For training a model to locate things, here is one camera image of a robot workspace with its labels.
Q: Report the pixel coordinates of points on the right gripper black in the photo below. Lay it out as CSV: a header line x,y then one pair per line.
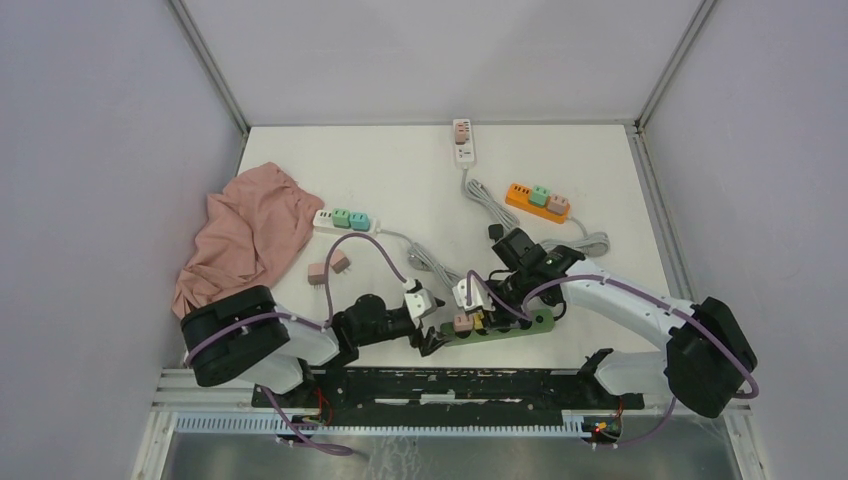
x,y
500,318

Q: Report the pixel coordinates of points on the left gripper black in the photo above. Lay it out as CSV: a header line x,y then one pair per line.
x,y
426,344

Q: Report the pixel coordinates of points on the pink adapter plug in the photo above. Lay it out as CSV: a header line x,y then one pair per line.
x,y
317,274
462,324
339,261

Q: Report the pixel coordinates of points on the green power strip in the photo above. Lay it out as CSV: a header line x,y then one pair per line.
x,y
544,322

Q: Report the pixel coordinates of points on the yellow adapter plug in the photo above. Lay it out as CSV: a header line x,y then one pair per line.
x,y
477,319

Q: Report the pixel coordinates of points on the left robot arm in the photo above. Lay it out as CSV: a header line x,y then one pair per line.
x,y
248,337

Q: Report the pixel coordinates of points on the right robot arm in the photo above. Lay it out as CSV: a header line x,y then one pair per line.
x,y
700,355

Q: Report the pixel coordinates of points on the teal USB adapter plug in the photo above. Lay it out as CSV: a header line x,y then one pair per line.
x,y
359,221

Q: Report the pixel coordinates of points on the green USB adapter plug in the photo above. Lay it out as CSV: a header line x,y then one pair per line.
x,y
341,218

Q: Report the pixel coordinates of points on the orange power strip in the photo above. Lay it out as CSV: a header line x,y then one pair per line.
x,y
517,197

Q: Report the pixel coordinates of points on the pink adapter on orange strip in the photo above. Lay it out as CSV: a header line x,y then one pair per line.
x,y
558,205

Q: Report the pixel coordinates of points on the green adapter on orange strip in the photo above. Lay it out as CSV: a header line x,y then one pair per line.
x,y
539,196

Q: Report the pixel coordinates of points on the white USB power strip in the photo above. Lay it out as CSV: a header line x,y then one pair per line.
x,y
323,224

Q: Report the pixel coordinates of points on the white slim power strip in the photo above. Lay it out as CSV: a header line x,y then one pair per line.
x,y
464,155

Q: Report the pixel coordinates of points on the pink adapter on white strip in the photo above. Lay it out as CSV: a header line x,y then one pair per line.
x,y
461,133

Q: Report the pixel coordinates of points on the pink cloth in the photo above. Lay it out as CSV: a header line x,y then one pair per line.
x,y
255,230

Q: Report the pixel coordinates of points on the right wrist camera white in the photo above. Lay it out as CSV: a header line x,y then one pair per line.
x,y
470,295

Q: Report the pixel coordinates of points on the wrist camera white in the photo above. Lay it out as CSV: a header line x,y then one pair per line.
x,y
418,302
470,295

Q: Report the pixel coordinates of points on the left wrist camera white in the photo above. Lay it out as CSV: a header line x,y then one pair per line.
x,y
418,302

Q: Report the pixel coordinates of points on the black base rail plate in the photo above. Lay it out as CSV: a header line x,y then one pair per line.
x,y
451,397

